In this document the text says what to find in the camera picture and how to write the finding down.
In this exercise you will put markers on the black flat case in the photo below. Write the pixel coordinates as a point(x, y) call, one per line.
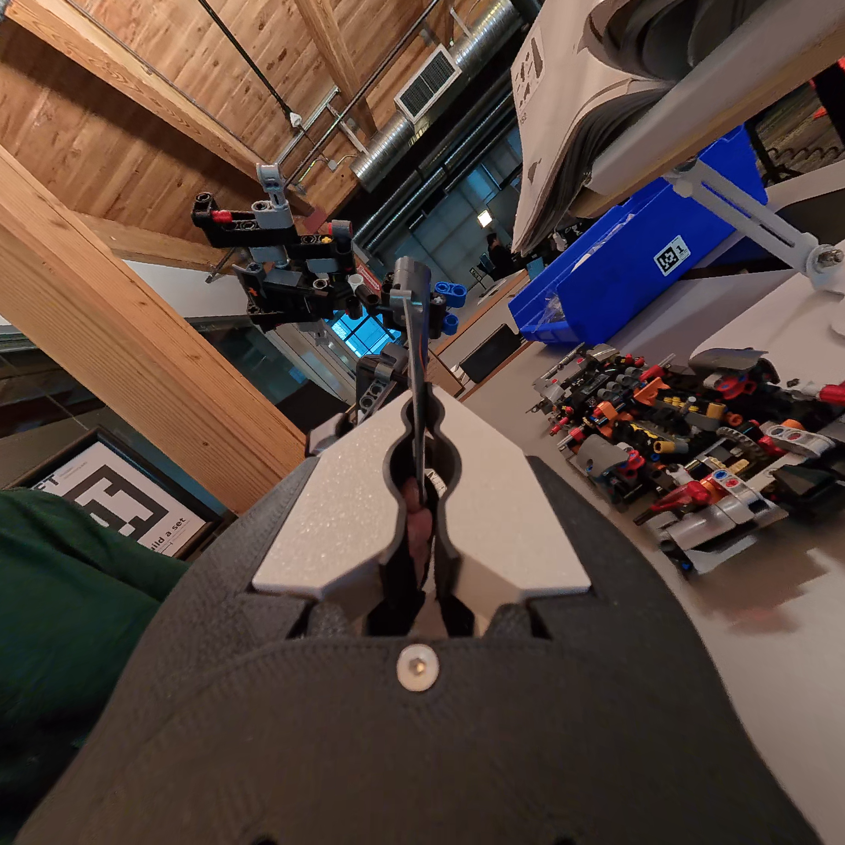
point(492, 353)

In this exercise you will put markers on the blue parts bin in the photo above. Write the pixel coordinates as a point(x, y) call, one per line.
point(614, 284)

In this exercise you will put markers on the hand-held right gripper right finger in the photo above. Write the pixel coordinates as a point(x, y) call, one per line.
point(515, 521)

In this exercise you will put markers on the white air vent grille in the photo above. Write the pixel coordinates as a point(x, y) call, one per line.
point(429, 82)

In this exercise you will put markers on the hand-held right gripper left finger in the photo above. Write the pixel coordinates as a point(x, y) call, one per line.
point(330, 521)

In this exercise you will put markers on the person's left hand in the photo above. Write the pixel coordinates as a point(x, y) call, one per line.
point(417, 528)

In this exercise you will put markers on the framed black white marker poster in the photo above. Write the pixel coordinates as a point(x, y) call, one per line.
point(119, 502)

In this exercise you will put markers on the silver spiral air duct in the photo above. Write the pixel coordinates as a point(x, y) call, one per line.
point(396, 145)

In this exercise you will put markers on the lego instruction book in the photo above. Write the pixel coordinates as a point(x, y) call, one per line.
point(561, 132)

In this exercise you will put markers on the white book stand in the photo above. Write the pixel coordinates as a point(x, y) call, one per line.
point(746, 218)

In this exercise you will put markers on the wooden pillar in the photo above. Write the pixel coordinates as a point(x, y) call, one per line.
point(132, 330)

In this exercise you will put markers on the black grey lego frame assembly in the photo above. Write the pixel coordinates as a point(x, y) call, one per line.
point(290, 277)

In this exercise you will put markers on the large lego car chassis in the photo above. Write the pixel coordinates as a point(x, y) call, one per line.
point(660, 449)

